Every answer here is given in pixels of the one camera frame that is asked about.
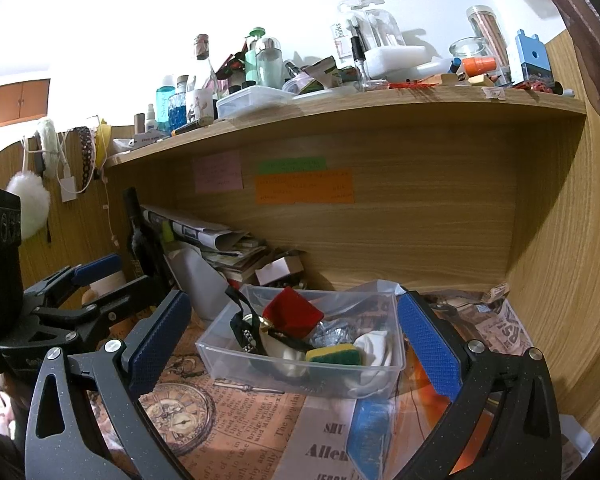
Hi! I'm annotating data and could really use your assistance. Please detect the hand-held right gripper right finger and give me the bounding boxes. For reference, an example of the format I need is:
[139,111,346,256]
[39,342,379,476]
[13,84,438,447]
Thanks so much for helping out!
[396,290,563,480]

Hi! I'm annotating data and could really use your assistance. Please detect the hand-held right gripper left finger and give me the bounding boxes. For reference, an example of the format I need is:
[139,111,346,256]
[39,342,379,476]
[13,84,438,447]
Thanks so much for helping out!
[24,289,196,480]

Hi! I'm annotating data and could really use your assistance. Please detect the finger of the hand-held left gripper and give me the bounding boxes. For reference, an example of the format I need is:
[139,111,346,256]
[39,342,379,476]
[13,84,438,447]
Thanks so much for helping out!
[22,254,122,307]
[30,275,173,343]

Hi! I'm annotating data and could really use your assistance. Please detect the white sock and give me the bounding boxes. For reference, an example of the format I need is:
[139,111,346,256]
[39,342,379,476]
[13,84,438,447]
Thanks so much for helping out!
[352,330,397,396]

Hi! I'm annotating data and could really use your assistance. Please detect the yellow green sponge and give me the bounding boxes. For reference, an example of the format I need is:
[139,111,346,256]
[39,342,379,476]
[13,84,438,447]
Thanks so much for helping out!
[305,344,363,367]

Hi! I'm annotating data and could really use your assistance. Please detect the silver foil wrap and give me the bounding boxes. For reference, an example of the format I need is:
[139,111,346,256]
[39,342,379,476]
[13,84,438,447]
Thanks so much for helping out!
[310,317,356,348]

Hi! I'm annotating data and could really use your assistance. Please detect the cream satin cloth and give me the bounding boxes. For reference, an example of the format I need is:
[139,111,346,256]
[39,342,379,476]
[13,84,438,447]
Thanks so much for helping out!
[261,332,310,378]

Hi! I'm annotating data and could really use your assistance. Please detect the red velvet cloth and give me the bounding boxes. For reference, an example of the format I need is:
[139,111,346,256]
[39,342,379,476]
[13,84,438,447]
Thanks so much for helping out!
[261,287,326,338]

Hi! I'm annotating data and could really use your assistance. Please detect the clear plastic container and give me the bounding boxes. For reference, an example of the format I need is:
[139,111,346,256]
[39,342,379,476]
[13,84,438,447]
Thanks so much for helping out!
[195,280,407,400]

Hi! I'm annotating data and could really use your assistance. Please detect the orange paper sheet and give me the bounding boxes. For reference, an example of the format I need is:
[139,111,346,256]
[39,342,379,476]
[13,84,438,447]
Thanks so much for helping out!
[395,350,496,473]

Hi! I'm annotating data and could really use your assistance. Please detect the dark wine bottle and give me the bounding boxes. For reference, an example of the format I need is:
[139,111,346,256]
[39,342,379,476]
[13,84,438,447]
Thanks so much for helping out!
[122,187,173,296]

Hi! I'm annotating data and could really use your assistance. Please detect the white paper sheet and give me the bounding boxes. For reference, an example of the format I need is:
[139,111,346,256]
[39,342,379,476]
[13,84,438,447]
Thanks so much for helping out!
[170,247,231,322]

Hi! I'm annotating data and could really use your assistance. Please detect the white fluffy pom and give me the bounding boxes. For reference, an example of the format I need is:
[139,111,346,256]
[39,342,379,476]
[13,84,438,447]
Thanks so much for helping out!
[5,171,52,241]

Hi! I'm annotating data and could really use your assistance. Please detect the stack of newspapers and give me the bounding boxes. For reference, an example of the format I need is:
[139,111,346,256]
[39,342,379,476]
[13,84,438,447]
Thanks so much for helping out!
[140,204,272,282]

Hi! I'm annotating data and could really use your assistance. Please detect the blue packet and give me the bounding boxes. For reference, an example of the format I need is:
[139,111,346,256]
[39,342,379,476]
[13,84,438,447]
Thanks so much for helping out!
[346,399,397,480]

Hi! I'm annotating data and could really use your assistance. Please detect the patterned headband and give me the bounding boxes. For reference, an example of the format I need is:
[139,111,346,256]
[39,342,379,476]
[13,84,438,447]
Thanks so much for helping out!
[75,126,97,193]

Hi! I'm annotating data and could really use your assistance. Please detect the newspaper print mat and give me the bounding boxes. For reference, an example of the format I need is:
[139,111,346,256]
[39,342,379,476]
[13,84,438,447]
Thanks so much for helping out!
[87,287,536,480]

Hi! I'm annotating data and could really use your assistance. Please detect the yellow hanging cloth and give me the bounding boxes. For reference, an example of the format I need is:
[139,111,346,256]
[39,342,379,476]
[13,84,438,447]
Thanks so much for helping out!
[96,120,115,168]

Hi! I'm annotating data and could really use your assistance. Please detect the small cardboard box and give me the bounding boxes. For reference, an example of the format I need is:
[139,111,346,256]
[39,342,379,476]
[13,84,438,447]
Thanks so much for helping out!
[255,255,306,287]

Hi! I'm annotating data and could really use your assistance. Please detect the fuzzy white duster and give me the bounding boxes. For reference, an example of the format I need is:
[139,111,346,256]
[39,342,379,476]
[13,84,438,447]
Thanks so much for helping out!
[35,117,61,178]

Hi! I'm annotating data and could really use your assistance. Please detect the pink sticky note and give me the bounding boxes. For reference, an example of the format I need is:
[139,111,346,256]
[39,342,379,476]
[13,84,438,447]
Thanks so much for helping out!
[194,150,244,195]

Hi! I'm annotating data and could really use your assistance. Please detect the black tube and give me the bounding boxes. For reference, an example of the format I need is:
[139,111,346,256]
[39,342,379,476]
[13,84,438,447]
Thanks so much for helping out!
[172,117,215,136]

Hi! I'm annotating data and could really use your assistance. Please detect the blue beads bottle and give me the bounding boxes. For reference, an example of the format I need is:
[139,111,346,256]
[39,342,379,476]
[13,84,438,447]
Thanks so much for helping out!
[167,75,191,130]

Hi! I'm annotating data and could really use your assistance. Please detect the blue liquid bottle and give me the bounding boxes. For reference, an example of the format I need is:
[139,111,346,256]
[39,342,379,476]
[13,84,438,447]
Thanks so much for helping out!
[155,75,177,133]

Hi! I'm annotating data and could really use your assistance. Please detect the white printed mug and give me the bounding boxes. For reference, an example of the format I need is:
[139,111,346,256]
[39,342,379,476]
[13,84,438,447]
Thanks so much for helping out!
[185,89,216,123]

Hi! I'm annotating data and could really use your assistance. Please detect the orange sticky note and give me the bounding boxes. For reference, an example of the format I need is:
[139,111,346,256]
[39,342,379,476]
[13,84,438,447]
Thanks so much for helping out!
[254,169,355,206]

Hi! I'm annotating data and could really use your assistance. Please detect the green sticky note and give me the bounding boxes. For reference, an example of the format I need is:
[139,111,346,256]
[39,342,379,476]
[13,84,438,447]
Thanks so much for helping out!
[256,157,327,173]

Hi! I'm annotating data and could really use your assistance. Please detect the corked clear glass bottle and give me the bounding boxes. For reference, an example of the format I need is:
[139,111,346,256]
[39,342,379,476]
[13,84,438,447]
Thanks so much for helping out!
[195,34,218,98]

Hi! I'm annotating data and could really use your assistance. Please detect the clear lidded plastic box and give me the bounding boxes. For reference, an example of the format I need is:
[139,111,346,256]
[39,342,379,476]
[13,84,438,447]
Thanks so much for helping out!
[216,85,297,121]

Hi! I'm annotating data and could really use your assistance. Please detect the wooden shelf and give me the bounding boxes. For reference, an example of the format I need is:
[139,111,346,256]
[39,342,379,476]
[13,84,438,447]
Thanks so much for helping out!
[102,82,588,168]

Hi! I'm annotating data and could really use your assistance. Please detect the mint green pump bottle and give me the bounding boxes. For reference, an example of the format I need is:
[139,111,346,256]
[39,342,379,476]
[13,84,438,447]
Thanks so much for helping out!
[244,27,267,88]

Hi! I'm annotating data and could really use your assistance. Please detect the frosted bottle silver cap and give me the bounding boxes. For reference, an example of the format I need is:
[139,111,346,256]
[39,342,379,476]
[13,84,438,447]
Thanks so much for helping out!
[255,36,284,90]

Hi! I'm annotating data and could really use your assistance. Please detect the orange capped white bottle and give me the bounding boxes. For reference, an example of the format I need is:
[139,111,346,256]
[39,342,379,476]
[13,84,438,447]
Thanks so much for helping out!
[460,56,497,76]

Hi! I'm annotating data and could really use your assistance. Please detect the white foam block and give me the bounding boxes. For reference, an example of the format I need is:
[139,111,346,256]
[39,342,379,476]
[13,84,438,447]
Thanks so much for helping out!
[367,45,428,81]

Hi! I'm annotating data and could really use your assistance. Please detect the clear black-capped perfume bottle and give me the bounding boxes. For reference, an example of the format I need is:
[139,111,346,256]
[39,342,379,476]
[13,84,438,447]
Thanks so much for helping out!
[350,22,371,92]

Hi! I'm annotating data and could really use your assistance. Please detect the glass jar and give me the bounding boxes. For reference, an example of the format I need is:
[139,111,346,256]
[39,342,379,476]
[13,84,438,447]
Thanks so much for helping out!
[449,37,491,73]

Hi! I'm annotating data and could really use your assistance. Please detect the blue plastic box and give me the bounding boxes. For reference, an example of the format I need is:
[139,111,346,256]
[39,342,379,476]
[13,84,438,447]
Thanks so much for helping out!
[515,29,551,83]

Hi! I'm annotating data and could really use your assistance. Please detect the clear canister brown sticks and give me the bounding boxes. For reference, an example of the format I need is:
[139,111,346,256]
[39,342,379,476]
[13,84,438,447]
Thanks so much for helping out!
[466,5,511,81]

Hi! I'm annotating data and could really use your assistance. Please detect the clear printed tall bottle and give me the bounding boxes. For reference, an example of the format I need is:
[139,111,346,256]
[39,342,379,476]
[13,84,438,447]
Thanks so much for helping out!
[330,22,351,61]

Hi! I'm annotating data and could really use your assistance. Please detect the clear plastic packaging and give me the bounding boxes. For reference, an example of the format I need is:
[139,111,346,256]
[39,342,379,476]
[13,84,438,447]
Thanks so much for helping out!
[336,0,406,61]

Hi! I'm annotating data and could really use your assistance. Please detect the brown hanging cloth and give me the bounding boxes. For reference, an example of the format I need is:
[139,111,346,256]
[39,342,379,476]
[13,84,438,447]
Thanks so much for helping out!
[537,0,600,131]

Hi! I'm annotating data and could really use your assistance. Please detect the wooden wall cabinet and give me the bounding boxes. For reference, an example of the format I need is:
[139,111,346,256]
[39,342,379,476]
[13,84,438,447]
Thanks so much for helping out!
[0,79,51,131]

